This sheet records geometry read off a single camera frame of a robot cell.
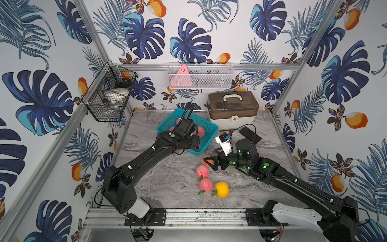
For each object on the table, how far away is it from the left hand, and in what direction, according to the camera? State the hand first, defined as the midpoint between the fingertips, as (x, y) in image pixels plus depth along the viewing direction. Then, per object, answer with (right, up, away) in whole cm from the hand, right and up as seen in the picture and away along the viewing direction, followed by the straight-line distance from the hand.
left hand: (194, 139), depth 80 cm
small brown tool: (+26, +4, +27) cm, 38 cm away
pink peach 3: (+6, -24, -1) cm, 24 cm away
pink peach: (+4, +4, +20) cm, 20 cm away
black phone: (+39, +1, +25) cm, 46 cm away
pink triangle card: (-7, +36, +9) cm, 38 cm away
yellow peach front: (+14, -26, -2) cm, 30 cm away
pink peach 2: (+4, -17, +3) cm, 18 cm away
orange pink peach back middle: (+7, -8, -15) cm, 18 cm away
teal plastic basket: (+10, +6, +22) cm, 25 cm away
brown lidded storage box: (+23, +18, +12) cm, 31 cm away
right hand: (+7, -6, -9) cm, 13 cm away
